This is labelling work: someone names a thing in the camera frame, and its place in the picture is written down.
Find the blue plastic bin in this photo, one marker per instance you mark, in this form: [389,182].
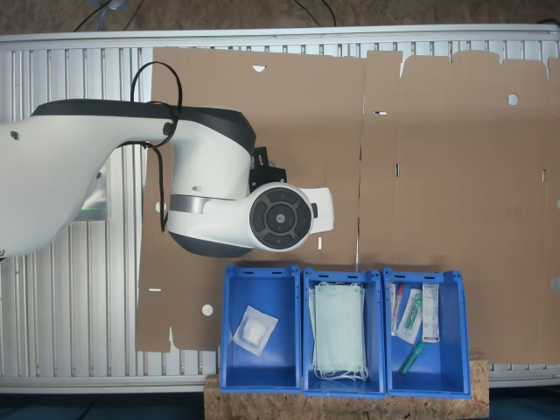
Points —
[262,367]
[345,390]
[446,363]

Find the white cotton packet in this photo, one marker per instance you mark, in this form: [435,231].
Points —
[254,330]

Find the chipboard wooden block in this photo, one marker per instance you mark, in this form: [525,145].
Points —
[350,407]

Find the clear packet with green tubes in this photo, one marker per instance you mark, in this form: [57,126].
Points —
[410,315]

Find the clear packet with red-capped tube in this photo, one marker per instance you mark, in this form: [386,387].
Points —
[396,306]

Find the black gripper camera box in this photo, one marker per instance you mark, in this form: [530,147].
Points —
[262,172]

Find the white printed flat packet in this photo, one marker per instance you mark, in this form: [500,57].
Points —
[431,312]

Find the pale face mask stack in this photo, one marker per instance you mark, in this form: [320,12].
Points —
[339,324]

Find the brown cardboard sheet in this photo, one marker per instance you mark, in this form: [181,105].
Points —
[459,197]
[297,109]

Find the loose green capped tube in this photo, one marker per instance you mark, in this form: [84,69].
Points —
[411,358]

